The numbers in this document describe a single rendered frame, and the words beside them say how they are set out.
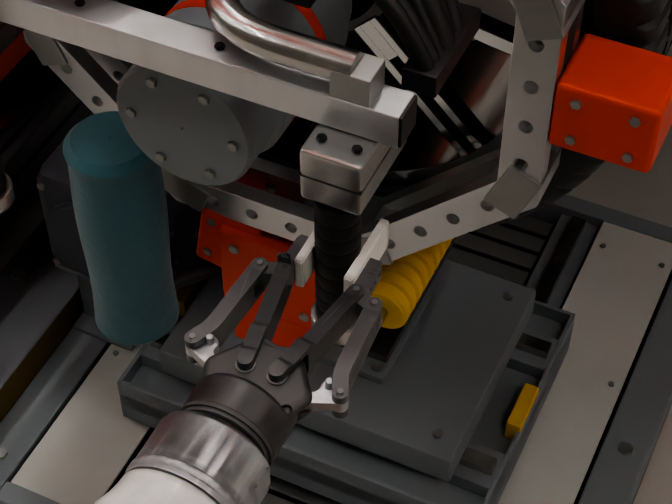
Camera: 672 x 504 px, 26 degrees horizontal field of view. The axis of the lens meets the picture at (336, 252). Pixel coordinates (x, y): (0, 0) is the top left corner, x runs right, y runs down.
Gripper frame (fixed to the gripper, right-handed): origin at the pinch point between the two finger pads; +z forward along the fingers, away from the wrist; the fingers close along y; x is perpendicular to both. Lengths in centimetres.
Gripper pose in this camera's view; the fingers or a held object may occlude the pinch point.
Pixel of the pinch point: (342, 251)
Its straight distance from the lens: 113.7
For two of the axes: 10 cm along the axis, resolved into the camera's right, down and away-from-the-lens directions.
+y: 9.1, 3.1, -2.8
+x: 0.0, -6.7, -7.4
